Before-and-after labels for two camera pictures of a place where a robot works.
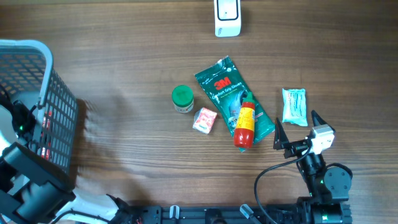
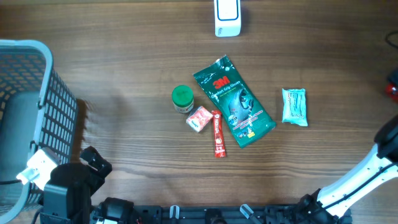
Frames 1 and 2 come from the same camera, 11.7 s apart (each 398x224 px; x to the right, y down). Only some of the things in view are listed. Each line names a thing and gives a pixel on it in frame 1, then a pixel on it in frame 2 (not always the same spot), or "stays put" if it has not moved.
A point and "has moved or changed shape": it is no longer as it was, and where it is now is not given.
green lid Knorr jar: [183, 97] stays put
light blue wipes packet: [294, 106] stays put
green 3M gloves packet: [226, 86] stays put
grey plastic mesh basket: [27, 74] stays put
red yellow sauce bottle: [244, 130] to [392, 90]
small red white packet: [204, 120] has moved or changed shape
